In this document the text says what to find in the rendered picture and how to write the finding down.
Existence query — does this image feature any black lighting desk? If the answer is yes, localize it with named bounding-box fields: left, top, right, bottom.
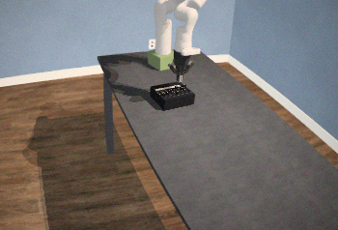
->
left=150, top=82, right=195, bottom=110

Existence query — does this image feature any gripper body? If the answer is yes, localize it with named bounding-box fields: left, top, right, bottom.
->
left=173, top=50, right=190, bottom=68

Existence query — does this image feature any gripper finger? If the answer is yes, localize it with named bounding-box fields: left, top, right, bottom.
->
left=181, top=61, right=194, bottom=82
left=168, top=60, right=183, bottom=83

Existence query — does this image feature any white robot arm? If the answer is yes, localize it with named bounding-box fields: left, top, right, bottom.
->
left=154, top=0, right=207, bottom=55

